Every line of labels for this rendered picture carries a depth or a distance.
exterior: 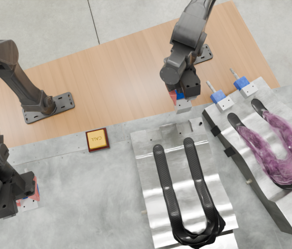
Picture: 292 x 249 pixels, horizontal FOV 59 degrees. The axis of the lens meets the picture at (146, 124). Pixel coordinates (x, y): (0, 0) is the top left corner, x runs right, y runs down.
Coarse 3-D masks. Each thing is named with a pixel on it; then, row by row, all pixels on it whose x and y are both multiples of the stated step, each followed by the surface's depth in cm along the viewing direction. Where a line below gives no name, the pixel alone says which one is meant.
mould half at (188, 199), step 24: (192, 120) 91; (144, 144) 89; (168, 144) 89; (144, 168) 87; (216, 168) 87; (144, 192) 85; (192, 192) 84; (216, 192) 83; (168, 216) 80; (192, 216) 79; (168, 240) 77; (216, 240) 84
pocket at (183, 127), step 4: (188, 120) 92; (176, 124) 91; (180, 124) 93; (184, 124) 94; (188, 124) 94; (180, 128) 93; (184, 128) 93; (188, 128) 93; (180, 132) 93; (184, 132) 93; (188, 132) 93
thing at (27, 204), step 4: (40, 196) 82; (20, 200) 78; (24, 200) 78; (28, 200) 78; (32, 200) 78; (40, 200) 81; (24, 204) 78; (28, 204) 78; (32, 204) 78; (36, 204) 78; (40, 204) 80; (24, 208) 77; (28, 208) 77; (32, 208) 77; (36, 208) 81
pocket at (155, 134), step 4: (156, 128) 92; (160, 128) 91; (148, 132) 93; (152, 132) 93; (156, 132) 93; (160, 132) 93; (148, 136) 92; (152, 136) 92; (156, 136) 92; (160, 136) 92; (148, 140) 92; (152, 140) 92
